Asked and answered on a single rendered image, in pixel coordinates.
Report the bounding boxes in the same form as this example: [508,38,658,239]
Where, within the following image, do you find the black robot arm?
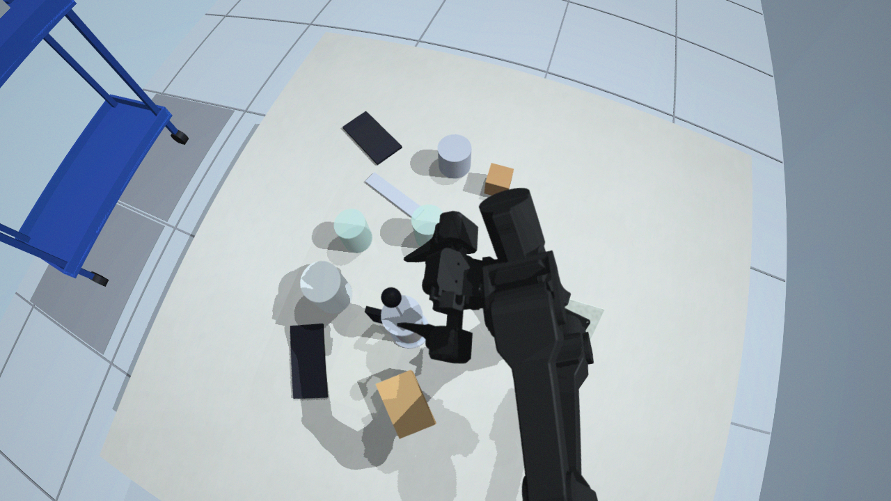
[422,188,598,501]

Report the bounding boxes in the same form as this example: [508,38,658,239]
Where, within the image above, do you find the glass french press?
[365,287,428,349]

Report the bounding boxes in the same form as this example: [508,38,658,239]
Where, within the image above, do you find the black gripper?
[397,211,478,364]

